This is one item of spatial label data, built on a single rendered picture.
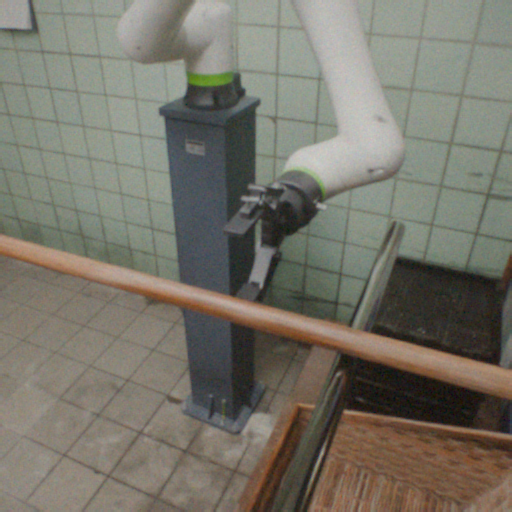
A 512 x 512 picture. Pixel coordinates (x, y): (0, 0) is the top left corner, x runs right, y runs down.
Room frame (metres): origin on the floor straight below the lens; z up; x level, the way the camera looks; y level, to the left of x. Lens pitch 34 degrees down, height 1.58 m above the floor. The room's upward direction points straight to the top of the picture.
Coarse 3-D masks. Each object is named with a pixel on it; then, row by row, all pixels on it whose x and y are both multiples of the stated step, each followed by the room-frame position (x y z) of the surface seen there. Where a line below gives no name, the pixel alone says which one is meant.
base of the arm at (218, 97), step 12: (192, 84) 1.27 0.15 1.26; (228, 84) 1.28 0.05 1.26; (240, 84) 1.38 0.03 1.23; (192, 96) 1.26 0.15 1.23; (204, 96) 1.25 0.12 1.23; (216, 96) 1.26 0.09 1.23; (228, 96) 1.27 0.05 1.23; (240, 96) 1.36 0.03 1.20; (192, 108) 1.25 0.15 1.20; (204, 108) 1.24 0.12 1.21; (216, 108) 1.24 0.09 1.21
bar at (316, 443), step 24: (384, 240) 0.65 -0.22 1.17; (384, 264) 0.58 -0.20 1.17; (384, 288) 0.54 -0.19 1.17; (360, 312) 0.48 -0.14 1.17; (336, 360) 0.39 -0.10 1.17; (360, 360) 0.40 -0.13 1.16; (336, 384) 0.35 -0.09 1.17; (336, 408) 0.33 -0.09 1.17; (312, 432) 0.29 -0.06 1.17; (336, 432) 0.31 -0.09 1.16; (312, 456) 0.27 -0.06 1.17; (288, 480) 0.25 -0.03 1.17; (312, 480) 0.25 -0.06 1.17; (288, 504) 0.22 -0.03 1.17
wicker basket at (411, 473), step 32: (352, 416) 0.64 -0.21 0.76; (384, 416) 0.62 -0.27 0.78; (288, 448) 0.65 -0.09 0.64; (352, 448) 0.63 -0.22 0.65; (384, 448) 0.61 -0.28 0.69; (416, 448) 0.58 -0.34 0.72; (448, 448) 0.56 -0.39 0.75; (480, 448) 0.54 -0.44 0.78; (320, 480) 0.60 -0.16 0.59; (352, 480) 0.60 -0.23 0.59; (384, 480) 0.60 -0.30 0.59; (416, 480) 0.58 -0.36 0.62; (448, 480) 0.55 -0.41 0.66; (480, 480) 0.53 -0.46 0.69
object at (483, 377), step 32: (32, 256) 0.57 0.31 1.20; (64, 256) 0.56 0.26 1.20; (128, 288) 0.50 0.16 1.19; (160, 288) 0.49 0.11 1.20; (192, 288) 0.48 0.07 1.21; (256, 320) 0.43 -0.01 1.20; (288, 320) 0.42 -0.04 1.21; (320, 320) 0.42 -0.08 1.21; (352, 352) 0.39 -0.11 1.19; (384, 352) 0.38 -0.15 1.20; (416, 352) 0.37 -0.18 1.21; (480, 384) 0.33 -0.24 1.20
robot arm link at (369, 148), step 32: (320, 0) 0.90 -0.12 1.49; (352, 0) 0.91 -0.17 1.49; (320, 32) 0.89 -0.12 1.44; (352, 32) 0.88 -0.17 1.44; (320, 64) 0.89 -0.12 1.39; (352, 64) 0.85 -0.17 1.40; (352, 96) 0.83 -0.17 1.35; (384, 96) 0.84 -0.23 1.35; (352, 128) 0.81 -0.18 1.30; (384, 128) 0.79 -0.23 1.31; (352, 160) 0.78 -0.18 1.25; (384, 160) 0.77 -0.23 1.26
